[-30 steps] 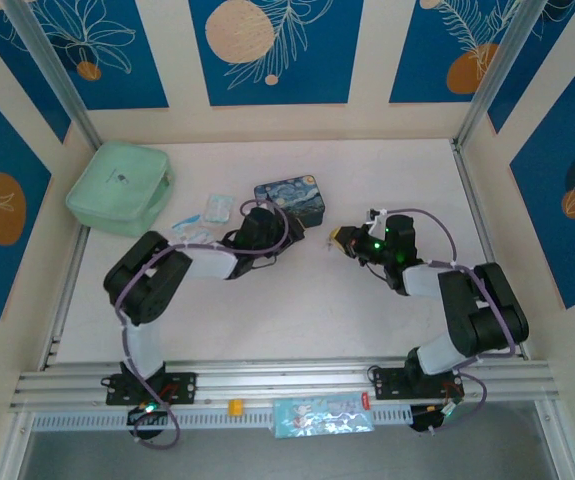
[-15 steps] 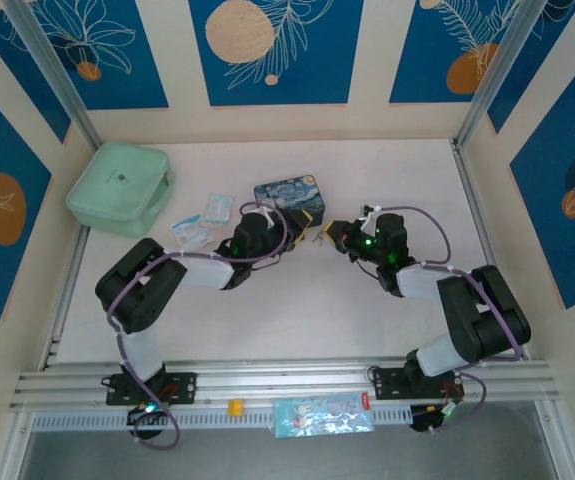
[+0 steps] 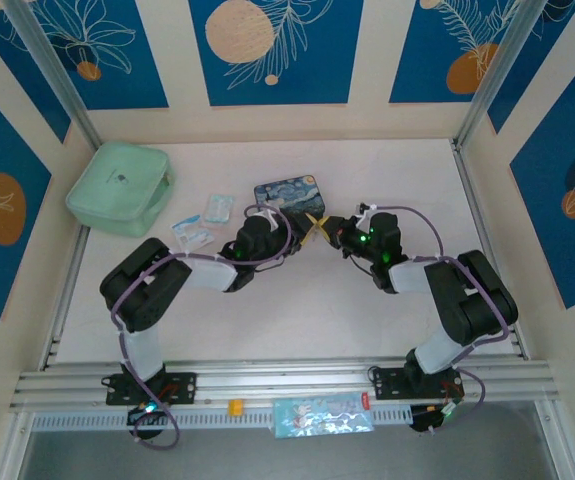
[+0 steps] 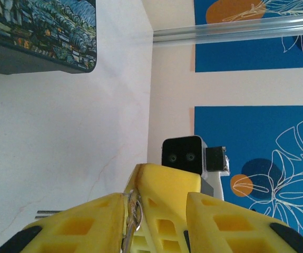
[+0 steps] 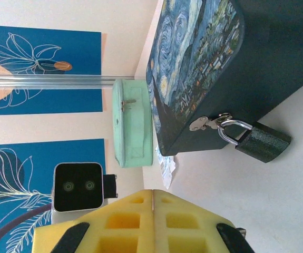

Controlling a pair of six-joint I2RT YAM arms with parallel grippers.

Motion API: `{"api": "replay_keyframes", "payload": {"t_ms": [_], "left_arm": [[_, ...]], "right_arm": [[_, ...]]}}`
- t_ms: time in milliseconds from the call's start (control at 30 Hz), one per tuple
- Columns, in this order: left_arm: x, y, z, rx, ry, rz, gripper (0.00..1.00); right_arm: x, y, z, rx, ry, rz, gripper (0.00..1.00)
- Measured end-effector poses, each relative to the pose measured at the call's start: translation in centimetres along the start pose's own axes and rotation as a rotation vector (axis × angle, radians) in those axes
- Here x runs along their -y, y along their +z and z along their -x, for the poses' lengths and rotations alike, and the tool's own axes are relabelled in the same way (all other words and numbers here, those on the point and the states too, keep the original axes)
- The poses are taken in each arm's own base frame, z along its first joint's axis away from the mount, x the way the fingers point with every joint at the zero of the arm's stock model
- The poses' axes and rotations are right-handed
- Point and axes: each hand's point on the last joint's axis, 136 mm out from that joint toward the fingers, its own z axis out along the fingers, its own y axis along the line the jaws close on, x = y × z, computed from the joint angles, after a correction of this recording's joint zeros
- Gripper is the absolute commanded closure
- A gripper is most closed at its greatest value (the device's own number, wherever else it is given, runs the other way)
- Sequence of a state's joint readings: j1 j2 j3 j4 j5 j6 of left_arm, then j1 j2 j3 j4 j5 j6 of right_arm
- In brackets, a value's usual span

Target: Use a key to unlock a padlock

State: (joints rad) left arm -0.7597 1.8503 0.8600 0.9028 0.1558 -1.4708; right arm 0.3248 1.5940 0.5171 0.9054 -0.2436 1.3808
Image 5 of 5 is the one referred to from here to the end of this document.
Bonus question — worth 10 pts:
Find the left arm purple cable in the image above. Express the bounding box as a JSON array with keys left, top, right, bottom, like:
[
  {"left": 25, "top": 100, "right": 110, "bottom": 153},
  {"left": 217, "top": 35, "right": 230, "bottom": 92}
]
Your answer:
[{"left": 0, "top": 204, "right": 53, "bottom": 253}]

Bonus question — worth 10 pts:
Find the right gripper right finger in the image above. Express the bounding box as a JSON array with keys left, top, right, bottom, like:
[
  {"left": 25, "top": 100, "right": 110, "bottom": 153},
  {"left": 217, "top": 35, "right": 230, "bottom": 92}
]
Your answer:
[{"left": 153, "top": 189, "right": 255, "bottom": 253}]

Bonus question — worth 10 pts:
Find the mint green zip pouch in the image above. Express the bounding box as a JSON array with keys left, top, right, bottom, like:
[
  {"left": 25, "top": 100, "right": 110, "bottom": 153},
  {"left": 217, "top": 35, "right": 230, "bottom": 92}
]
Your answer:
[{"left": 111, "top": 78, "right": 154, "bottom": 169}]

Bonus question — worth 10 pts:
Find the crumpled clear plastic wrapper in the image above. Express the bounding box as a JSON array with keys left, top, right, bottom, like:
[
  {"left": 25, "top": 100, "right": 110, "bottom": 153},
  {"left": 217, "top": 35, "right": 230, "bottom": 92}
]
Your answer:
[{"left": 155, "top": 146, "right": 178, "bottom": 190}]

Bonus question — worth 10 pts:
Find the blue floral wall panel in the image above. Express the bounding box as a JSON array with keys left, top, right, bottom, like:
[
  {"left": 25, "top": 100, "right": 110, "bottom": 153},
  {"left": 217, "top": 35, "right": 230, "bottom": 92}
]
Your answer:
[
  {"left": 0, "top": 89, "right": 104, "bottom": 116},
  {"left": 0, "top": 139, "right": 107, "bottom": 253},
  {"left": 0, "top": 25, "right": 103, "bottom": 77}
]

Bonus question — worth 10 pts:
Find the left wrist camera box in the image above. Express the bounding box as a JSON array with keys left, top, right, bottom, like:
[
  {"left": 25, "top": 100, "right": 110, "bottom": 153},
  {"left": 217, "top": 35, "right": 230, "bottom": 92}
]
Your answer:
[{"left": 51, "top": 162, "right": 119, "bottom": 226}]

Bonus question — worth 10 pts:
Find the starry night tin box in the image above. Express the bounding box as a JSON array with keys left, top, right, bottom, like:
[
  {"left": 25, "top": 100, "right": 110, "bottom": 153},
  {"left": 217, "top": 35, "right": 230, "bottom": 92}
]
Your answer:
[{"left": 145, "top": 0, "right": 303, "bottom": 157}]

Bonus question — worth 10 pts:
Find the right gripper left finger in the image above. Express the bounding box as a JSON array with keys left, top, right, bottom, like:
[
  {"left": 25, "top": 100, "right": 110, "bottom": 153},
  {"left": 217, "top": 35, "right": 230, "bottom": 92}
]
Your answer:
[{"left": 32, "top": 189, "right": 154, "bottom": 253}]

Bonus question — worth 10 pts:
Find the black padlock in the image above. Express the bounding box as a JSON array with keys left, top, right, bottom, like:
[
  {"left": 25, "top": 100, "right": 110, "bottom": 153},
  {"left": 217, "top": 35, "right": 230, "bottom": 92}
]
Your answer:
[{"left": 218, "top": 118, "right": 292, "bottom": 164}]

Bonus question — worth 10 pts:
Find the aluminium corner post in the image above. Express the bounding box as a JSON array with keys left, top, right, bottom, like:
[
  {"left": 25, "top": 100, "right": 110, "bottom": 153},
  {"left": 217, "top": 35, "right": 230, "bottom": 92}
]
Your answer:
[{"left": 0, "top": 75, "right": 135, "bottom": 90}]

